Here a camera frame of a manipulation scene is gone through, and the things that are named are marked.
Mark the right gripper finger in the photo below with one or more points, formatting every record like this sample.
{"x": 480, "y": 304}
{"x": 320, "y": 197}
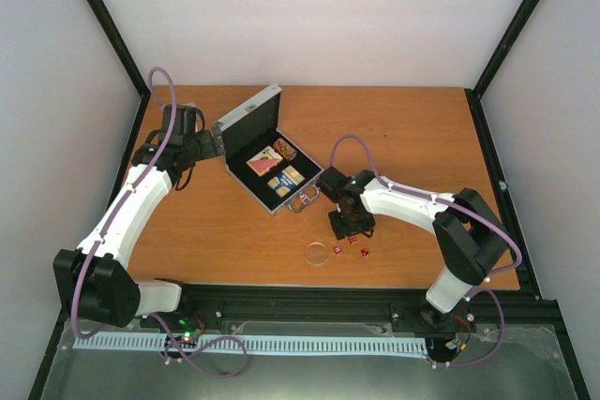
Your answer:
{"x": 361, "y": 230}
{"x": 338, "y": 225}

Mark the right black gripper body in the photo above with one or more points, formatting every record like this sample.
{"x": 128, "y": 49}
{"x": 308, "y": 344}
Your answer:
{"x": 357, "y": 218}

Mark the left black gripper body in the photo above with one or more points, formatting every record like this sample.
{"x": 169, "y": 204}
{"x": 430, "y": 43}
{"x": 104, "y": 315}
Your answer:
{"x": 209, "y": 150}

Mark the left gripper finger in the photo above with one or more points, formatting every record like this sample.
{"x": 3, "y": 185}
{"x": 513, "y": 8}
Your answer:
{"x": 217, "y": 128}
{"x": 219, "y": 146}

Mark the red card deck box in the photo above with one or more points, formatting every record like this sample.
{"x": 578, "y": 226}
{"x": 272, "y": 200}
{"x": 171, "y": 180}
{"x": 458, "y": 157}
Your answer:
{"x": 264, "y": 161}

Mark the brown poker chip stack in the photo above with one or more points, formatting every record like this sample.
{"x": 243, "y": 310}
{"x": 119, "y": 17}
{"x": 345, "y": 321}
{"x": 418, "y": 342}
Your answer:
{"x": 285, "y": 149}

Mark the aluminium poker case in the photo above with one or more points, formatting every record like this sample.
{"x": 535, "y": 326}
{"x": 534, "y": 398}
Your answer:
{"x": 249, "y": 128}

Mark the blue gold card deck box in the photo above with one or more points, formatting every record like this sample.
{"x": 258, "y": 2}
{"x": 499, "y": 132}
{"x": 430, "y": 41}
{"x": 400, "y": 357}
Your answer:
{"x": 286, "y": 181}

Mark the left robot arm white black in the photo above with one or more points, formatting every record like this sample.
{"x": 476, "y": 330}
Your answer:
{"x": 93, "y": 279}

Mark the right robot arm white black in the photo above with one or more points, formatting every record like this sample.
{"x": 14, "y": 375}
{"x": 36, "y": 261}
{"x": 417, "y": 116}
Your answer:
{"x": 471, "y": 238}

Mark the clear round dealer button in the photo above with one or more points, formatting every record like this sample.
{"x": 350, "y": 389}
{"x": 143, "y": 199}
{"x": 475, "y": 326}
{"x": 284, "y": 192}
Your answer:
{"x": 316, "y": 253}

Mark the green lit circuit board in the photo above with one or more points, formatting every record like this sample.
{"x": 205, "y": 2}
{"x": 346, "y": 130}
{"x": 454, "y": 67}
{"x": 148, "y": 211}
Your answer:
{"x": 189, "y": 331}

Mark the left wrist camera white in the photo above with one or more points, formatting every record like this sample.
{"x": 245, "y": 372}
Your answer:
{"x": 188, "y": 119}

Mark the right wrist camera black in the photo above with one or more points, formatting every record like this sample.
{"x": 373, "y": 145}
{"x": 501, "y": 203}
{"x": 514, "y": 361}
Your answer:
{"x": 331, "y": 183}

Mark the light blue cable duct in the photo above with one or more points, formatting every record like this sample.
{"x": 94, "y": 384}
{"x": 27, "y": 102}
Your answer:
{"x": 268, "y": 345}

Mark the black aluminium frame rail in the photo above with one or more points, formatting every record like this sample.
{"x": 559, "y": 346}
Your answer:
{"x": 405, "y": 310}

